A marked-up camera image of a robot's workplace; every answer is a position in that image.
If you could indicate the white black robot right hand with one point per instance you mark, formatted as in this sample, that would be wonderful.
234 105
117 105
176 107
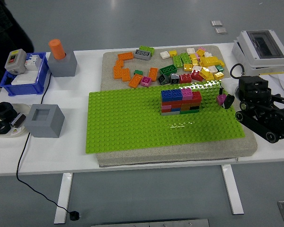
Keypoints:
229 86

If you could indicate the magenta toy brick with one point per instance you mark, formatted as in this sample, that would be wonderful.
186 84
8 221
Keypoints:
220 99
146 81

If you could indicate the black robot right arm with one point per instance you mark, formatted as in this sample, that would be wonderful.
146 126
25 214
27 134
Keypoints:
262 111

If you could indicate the small dark green brick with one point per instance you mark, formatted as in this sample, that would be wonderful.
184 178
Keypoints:
219 68
138 72

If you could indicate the white toy brick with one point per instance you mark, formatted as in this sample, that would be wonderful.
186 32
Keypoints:
190 50
165 55
212 69
208 55
196 68

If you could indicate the green flat toy brick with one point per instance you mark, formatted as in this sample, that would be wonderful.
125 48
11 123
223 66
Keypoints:
189 111

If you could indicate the orange toy brick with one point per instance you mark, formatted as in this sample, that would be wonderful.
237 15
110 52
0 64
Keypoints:
119 63
153 74
126 74
185 106
135 81
125 56
118 72

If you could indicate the lime green toy brick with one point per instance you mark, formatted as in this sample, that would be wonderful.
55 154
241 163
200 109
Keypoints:
178 61
185 58

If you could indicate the black grey sloped brick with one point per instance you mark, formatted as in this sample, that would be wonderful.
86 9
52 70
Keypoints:
174 78

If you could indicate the small blue toy brick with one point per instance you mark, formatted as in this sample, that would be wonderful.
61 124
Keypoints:
176 109

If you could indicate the long red toy brick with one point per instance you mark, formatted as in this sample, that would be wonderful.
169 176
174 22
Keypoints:
171 103

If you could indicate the dark green long brick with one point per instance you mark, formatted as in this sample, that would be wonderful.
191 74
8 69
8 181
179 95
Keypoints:
168 69

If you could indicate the grey flat toy brick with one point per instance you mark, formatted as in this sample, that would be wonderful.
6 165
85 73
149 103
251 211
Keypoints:
170 113

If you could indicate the black grey toy brick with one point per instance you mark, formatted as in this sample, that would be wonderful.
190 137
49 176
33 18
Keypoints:
163 79

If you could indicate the small pink toy brick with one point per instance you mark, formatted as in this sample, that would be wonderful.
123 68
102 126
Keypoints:
166 107

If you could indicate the lime green long brick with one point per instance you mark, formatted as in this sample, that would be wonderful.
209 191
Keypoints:
146 49

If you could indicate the grey long toy brick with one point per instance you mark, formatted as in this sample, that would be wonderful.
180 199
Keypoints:
142 55

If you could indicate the green studded baseplate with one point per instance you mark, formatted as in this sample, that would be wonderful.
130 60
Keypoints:
123 123

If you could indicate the person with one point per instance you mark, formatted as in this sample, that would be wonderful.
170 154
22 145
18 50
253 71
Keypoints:
4 23

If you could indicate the white circuit breaker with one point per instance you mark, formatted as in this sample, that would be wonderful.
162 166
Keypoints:
33 62

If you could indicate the white sheet with yellow edge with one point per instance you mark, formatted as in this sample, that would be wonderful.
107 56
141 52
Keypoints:
281 80

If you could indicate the blue plastic bin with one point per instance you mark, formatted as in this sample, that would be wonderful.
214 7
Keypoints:
38 82

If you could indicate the silver floor plate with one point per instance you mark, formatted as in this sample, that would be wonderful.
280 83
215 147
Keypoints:
216 23
220 31

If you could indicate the large black nut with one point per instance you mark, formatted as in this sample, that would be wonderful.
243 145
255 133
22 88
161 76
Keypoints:
1 111

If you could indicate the white tray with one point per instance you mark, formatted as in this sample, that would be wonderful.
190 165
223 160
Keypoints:
19 108

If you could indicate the orange cylinder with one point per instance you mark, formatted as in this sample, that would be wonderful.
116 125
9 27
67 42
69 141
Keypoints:
57 49

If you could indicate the dark cylindrical part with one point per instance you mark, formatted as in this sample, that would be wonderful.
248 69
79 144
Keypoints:
18 120

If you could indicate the grey block with round hole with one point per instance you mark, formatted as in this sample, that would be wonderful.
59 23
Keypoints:
62 66

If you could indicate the grey block with square hole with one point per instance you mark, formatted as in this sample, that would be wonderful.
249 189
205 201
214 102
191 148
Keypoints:
43 125

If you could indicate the white table leg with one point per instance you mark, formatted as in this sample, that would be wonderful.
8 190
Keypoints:
63 198
232 189

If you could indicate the grey-brown foam mat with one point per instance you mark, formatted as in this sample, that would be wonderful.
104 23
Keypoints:
109 63

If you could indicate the black power plug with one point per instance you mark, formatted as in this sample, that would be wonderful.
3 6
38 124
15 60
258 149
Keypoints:
74 215

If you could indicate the grey push-button switch box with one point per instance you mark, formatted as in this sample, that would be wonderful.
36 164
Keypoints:
15 61

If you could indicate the white electrical enclosure box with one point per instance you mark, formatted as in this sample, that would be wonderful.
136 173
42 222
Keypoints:
251 59

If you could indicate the white wall switch plate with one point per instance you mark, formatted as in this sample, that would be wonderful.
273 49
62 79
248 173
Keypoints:
23 78

